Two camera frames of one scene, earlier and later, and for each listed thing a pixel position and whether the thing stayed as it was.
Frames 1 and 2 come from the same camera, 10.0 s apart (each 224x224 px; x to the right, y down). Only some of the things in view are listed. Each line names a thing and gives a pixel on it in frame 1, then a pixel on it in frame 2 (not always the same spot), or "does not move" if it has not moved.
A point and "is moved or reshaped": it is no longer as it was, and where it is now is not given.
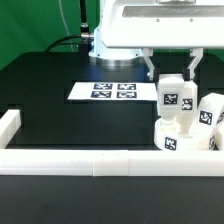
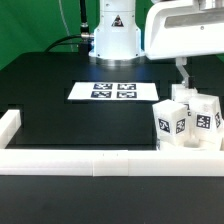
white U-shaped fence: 100,163 does not move
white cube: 210,106 is moved or reshaped
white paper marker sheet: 139,91 does not move
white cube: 170,92 → 171,122
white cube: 187,112 → 182,94
